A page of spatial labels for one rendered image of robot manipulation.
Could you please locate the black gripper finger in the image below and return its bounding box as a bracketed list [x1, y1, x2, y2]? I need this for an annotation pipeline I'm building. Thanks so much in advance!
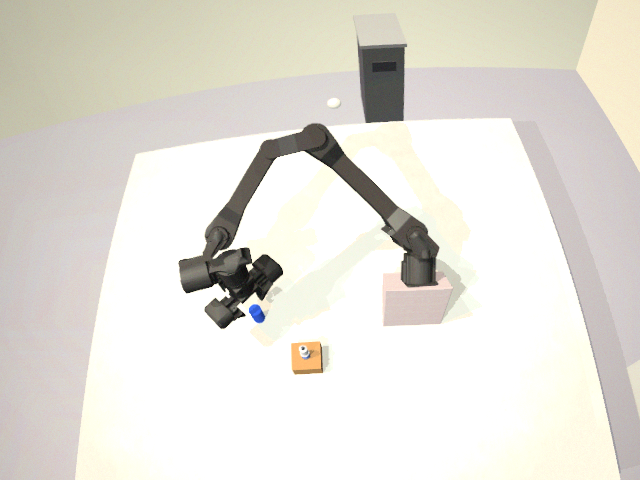
[220, 295, 246, 321]
[255, 280, 274, 301]

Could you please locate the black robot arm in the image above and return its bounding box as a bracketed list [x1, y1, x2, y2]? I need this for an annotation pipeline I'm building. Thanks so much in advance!
[178, 123, 440, 294]

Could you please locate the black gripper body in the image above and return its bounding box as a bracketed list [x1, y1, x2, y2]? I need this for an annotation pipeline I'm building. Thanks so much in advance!
[204, 254, 283, 330]

